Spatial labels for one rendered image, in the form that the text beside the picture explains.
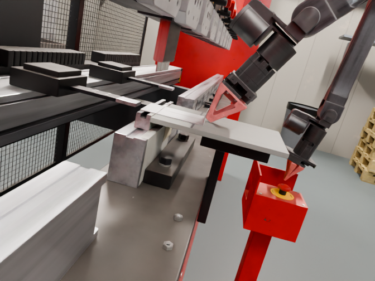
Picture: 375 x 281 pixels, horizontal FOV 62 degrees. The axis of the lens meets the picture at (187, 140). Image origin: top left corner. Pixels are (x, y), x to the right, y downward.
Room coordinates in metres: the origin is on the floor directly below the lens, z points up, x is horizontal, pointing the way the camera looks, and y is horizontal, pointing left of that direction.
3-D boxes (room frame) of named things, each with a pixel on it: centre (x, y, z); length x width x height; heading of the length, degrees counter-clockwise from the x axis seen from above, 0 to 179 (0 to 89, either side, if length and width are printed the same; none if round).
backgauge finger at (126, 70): (1.01, 0.21, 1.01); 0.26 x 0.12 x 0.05; 84
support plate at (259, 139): (0.64, -0.06, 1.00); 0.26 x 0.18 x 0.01; 84
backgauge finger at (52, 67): (0.67, 0.25, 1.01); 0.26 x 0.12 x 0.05; 84
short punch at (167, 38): (0.66, 0.08, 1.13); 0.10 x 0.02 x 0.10; 174
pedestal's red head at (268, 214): (0.94, -0.31, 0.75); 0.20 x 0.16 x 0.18; 175
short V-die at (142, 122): (0.68, 0.08, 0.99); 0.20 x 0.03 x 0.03; 174
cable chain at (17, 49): (0.91, 0.46, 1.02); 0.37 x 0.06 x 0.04; 174
